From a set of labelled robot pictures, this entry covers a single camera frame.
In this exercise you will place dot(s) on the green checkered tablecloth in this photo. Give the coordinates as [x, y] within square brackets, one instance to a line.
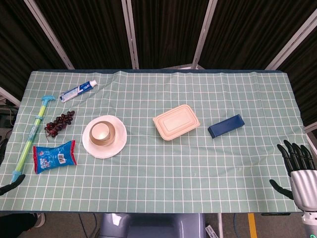
[173, 178]

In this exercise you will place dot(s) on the blue red snack bag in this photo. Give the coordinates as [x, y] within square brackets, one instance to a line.
[53, 157]

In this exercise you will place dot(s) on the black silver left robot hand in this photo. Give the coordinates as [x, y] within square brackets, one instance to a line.
[10, 185]

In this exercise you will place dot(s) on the dark red grape bunch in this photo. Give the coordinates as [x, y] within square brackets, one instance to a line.
[58, 124]

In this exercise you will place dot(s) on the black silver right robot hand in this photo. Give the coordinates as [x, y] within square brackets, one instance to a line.
[302, 183]

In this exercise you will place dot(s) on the dark blue rectangular box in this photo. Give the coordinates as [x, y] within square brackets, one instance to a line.
[226, 126]

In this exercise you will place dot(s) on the green blue water pump toy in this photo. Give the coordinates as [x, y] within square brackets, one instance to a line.
[33, 130]

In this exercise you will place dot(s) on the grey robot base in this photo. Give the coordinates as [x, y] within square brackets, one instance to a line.
[153, 226]

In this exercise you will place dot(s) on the beige lidded takeout container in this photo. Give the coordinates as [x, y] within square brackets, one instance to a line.
[175, 122]

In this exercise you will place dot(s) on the yellow floor tape strip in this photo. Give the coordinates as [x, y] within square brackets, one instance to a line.
[252, 225]

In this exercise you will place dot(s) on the blue white toothpaste tube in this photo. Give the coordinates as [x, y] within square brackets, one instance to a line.
[76, 91]

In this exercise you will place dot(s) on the white paper plate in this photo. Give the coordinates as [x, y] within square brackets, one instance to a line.
[104, 151]

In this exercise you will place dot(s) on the white partition frame post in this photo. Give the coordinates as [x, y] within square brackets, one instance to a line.
[50, 37]
[130, 37]
[292, 39]
[204, 37]

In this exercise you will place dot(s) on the beige bowl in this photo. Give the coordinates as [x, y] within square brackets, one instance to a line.
[112, 138]

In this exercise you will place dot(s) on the small white cup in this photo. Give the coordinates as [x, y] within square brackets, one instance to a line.
[101, 132]

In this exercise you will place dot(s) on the white shoe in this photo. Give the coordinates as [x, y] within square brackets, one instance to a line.
[40, 220]

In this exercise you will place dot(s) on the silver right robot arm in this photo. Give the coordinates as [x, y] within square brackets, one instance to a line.
[309, 223]

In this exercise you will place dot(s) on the white table leg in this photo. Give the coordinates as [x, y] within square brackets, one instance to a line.
[220, 224]

